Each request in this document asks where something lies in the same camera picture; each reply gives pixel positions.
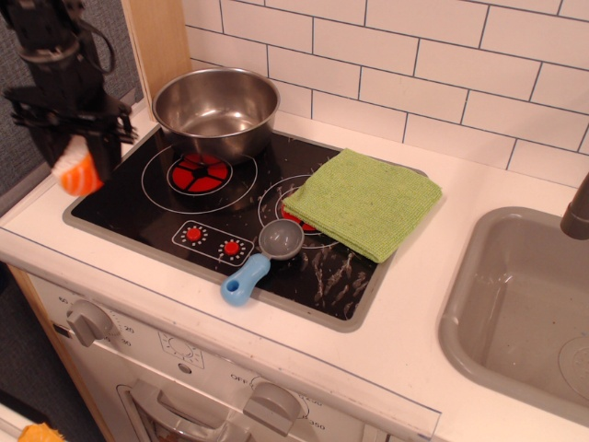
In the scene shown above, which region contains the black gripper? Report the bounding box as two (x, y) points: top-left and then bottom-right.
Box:
(3, 52), (136, 182)

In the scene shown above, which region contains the orange white toy sushi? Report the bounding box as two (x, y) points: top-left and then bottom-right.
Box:
(52, 139), (103, 196)

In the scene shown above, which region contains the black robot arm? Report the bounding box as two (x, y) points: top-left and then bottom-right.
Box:
(1, 1), (136, 181)

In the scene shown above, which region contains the green folded cloth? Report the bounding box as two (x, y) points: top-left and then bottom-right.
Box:
(283, 149), (442, 263)

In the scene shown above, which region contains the stainless steel pot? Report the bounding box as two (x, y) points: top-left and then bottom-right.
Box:
(152, 67), (281, 164)

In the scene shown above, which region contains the black toy stove top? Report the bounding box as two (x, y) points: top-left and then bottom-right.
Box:
(64, 131), (387, 332)

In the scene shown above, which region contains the left red stove knob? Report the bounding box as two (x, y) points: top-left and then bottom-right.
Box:
(185, 227), (203, 243)

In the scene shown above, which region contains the red stove knob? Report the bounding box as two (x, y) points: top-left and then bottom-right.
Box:
(223, 241), (241, 256)
(185, 227), (203, 243)

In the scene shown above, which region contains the left grey oven knob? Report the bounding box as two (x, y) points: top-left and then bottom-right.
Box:
(66, 299), (113, 347)

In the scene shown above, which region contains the grey oven knob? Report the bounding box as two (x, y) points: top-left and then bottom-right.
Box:
(66, 299), (113, 347)
(243, 382), (302, 436)

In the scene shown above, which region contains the right red stove knob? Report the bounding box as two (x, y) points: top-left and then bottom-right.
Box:
(223, 241), (241, 256)

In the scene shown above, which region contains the orange yellow object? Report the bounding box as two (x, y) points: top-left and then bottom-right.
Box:
(17, 423), (65, 442)

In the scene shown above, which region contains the right grey oven knob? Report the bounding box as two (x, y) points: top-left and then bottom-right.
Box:
(243, 382), (302, 436)

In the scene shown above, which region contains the grey plastic sink basin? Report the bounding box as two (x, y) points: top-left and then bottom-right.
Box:
(439, 207), (588, 425)

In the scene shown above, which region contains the grey faucet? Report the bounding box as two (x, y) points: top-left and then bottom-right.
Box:
(560, 174), (589, 240)

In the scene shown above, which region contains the wooden side post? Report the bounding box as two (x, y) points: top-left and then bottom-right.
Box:
(121, 0), (191, 109)

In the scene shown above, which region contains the grey scoop blue handle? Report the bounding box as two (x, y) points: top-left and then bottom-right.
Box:
(220, 219), (305, 307)

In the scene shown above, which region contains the grey oven door handle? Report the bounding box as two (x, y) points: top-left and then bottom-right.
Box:
(129, 380), (251, 441)

